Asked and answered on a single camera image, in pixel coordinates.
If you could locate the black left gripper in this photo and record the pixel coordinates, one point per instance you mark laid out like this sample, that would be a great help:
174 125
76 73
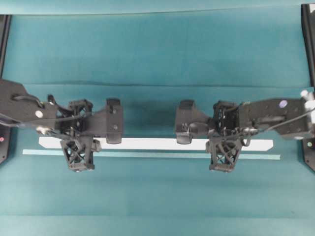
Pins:
78 119

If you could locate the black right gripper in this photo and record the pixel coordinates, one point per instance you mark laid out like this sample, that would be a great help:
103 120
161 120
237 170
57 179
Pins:
220 129

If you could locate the white wooden board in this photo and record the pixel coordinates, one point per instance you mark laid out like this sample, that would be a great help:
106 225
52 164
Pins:
171 144

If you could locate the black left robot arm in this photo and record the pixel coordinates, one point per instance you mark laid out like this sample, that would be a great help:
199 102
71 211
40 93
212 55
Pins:
26 110

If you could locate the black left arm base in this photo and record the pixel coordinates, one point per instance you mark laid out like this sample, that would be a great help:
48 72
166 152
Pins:
5 131

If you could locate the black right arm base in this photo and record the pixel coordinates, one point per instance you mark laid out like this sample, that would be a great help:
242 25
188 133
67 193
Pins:
308 29

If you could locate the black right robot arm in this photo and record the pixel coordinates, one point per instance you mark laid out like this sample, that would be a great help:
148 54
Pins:
288 117

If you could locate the light teal tape strip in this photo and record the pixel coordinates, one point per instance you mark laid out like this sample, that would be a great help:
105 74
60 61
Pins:
276 157

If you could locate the teal table cloth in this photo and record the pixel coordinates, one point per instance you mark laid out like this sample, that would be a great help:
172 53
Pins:
151 61

